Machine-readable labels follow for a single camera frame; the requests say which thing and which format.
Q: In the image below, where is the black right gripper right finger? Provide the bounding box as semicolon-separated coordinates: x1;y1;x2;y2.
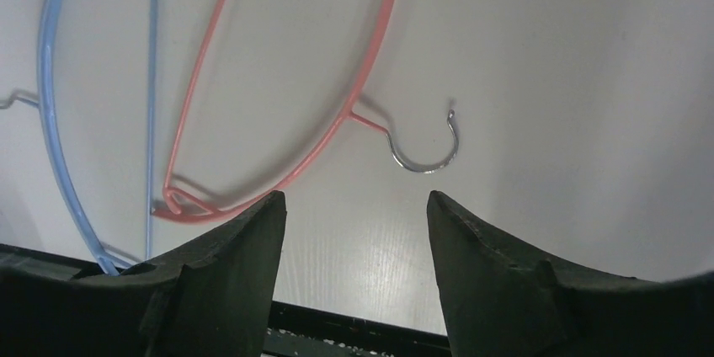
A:
426;191;713;356

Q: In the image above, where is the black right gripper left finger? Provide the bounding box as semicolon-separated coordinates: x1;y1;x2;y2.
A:
1;191;287;356

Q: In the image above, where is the blue plastic hanger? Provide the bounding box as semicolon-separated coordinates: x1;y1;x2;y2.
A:
1;0;159;276

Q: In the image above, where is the pink curved plastic hanger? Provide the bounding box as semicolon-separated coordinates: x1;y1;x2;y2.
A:
149;0;460;225

